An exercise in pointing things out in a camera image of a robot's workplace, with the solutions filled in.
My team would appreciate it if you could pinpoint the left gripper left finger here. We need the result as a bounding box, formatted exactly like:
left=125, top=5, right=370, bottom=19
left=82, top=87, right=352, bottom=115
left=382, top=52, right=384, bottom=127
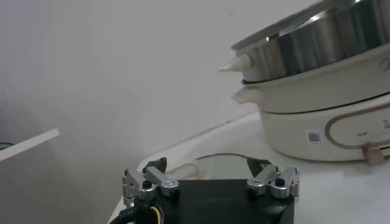
left=121, top=156, right=181, bottom=208

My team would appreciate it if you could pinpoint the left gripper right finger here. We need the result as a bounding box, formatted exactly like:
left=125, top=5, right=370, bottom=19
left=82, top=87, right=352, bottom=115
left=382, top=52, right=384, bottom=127
left=246, top=156, right=301, bottom=200

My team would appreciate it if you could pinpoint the glass pot lid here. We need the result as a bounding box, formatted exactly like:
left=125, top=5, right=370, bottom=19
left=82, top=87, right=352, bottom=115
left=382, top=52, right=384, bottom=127
left=163, top=153, right=275, bottom=183

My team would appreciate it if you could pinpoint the stainless steel steamer basket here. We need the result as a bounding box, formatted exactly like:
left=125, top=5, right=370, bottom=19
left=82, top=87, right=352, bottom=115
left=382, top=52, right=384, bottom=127
left=218, top=0, right=390, bottom=85

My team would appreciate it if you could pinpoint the cream electric cooker base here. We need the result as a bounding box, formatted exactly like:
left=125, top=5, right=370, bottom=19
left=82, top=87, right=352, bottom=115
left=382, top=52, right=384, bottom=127
left=231, top=45, right=390, bottom=167

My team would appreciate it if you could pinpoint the white side table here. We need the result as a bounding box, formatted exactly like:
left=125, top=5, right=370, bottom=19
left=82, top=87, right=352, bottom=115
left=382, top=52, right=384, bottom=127
left=0, top=128, right=61, bottom=162

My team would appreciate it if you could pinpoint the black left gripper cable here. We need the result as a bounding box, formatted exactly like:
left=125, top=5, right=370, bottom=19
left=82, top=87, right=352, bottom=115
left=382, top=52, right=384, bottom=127
left=108, top=205, right=167, bottom=224

